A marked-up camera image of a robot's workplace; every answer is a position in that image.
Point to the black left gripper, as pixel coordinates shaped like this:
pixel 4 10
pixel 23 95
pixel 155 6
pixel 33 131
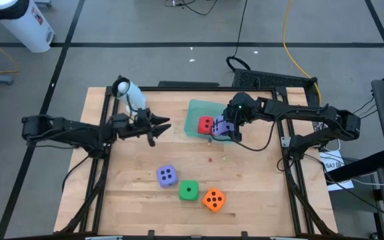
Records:
pixel 138 128

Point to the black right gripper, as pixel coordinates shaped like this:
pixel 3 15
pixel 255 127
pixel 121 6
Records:
pixel 238 125

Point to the large purple foam die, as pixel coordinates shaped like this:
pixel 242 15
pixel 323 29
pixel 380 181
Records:
pixel 222 124
pixel 162 182

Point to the large red foam die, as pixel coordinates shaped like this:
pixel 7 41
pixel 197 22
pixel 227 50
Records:
pixel 202 130

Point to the large green foam die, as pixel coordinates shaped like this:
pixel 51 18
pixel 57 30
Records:
pixel 188 195

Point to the large orange foam die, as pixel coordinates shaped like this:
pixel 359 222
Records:
pixel 218 206

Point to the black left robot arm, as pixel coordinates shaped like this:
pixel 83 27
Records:
pixel 62 128

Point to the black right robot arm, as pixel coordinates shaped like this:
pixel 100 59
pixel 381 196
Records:
pixel 305 111

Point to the teal plastic bin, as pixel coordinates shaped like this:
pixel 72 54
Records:
pixel 195 113

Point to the black flat bar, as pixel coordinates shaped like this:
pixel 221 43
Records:
pixel 188 84

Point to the black mesh box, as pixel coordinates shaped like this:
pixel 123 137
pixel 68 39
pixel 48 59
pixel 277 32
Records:
pixel 272 80

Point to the white paper label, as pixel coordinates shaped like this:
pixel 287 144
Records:
pixel 335 166

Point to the black metal beam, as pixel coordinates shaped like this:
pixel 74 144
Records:
pixel 358 166

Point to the white trash can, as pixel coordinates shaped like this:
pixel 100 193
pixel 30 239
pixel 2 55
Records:
pixel 22 23

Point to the black metal table frame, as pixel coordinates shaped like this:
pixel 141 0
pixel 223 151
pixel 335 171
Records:
pixel 212 89

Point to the white camera on stand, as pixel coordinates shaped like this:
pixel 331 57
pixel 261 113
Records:
pixel 132 96

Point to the silver metal bracket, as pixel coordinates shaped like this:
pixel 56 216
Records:
pixel 286 141

